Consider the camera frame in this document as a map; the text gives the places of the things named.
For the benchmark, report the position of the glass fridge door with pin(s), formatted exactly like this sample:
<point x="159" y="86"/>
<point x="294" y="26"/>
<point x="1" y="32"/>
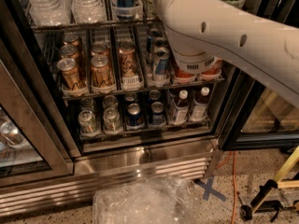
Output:
<point x="258" y="118"/>
<point x="25" y="112"/>

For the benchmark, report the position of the front left red cola can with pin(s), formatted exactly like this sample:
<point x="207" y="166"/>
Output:
<point x="180" y="73"/>

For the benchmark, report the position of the left glass fridge door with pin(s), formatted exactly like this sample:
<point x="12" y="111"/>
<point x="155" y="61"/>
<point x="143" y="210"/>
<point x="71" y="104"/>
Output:
<point x="25" y="112"/>

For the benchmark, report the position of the yellow black stand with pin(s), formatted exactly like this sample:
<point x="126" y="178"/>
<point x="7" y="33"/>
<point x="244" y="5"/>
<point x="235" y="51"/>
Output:
<point x="259" y="204"/>

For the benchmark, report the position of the blue tape cross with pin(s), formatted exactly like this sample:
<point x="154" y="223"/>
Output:
<point x="209" y="190"/>

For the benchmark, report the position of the middle blue silver can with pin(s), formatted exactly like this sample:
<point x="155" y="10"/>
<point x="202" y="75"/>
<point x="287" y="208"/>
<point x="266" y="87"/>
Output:
<point x="159" y="42"/>

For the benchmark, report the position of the right clear water bottle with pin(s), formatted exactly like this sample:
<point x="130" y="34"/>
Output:
<point x="89" y="11"/>

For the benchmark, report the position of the middle left gold can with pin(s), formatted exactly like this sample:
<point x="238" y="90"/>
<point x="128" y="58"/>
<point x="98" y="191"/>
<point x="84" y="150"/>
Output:
<point x="70" y="51"/>

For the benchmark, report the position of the front blue silver can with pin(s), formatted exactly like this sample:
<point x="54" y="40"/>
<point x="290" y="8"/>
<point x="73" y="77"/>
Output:
<point x="160" y="63"/>

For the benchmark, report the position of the back left dark blue can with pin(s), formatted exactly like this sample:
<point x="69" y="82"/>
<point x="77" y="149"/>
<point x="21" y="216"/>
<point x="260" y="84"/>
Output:
<point x="130" y="98"/>

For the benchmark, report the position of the front left gold can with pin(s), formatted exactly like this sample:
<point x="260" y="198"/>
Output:
<point x="72" y="77"/>

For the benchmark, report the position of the left white cap bottle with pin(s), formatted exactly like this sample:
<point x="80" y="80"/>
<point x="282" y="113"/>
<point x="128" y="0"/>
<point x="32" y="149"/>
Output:
<point x="179" y="108"/>

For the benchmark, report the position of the can behind left door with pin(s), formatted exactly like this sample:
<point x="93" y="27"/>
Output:
<point x="12" y="134"/>

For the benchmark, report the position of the clear silver can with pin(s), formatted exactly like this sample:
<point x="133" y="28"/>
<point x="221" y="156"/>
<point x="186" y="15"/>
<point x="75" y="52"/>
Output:
<point x="110" y="101"/>
<point x="88" y="123"/>
<point x="87" y="104"/>
<point x="112" y="121"/>

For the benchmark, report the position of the clear plastic bin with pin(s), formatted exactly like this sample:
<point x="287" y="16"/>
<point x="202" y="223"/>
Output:
<point x="157" y="200"/>

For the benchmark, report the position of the right white cap bottle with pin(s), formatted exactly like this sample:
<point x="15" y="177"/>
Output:
<point x="199" y="104"/>

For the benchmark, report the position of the clear water bottle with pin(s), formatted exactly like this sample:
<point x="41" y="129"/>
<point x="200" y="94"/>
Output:
<point x="89" y="11"/>
<point x="50" y="12"/>

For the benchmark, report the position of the stainless steel display fridge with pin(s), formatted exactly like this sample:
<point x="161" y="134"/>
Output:
<point x="190" y="150"/>

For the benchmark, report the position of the left clear water bottle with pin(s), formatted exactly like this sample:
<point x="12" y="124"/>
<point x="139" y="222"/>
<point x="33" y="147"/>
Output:
<point x="50" y="12"/>

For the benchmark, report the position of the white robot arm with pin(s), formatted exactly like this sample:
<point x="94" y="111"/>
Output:
<point x="198" y="31"/>

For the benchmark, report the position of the dark blue can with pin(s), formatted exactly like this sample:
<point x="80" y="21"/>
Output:
<point x="134" y="115"/>
<point x="157" y="113"/>
<point x="130" y="98"/>
<point x="154" y="96"/>

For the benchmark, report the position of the right glass fridge door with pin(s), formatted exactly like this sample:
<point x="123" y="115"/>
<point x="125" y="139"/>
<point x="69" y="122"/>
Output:
<point x="258" y="118"/>

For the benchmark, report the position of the red cola can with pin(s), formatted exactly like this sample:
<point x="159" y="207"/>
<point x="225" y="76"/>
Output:
<point x="180" y="73"/>
<point x="215" y="68"/>

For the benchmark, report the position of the back left gold can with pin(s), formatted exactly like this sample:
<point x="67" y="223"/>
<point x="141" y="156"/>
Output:
<point x="73" y="39"/>

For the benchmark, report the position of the front left clear silver can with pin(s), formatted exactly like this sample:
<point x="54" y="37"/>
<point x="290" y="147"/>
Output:
<point x="88" y="123"/>

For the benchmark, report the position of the front right dark blue can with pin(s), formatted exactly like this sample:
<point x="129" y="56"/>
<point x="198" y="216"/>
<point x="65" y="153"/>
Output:
<point x="157" y="113"/>

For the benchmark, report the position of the back left clear silver can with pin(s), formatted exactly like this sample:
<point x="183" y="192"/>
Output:
<point x="87" y="104"/>

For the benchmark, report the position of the front right red cola can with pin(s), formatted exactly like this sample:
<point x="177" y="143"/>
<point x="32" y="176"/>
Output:
<point x="215" y="68"/>

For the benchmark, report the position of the blue red can top shelf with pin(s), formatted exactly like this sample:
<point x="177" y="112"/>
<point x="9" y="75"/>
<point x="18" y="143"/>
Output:
<point x="124" y="9"/>

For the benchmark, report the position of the front left dark blue can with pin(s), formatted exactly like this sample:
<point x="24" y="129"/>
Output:
<point x="134" y="115"/>

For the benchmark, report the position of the white cap bottle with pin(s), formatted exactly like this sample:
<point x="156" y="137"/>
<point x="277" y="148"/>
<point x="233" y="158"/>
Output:
<point x="199" y="104"/>
<point x="179" y="108"/>

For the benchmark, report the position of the back right dark blue can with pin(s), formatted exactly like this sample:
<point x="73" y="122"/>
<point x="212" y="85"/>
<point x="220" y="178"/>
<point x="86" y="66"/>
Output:
<point x="154" y="96"/>

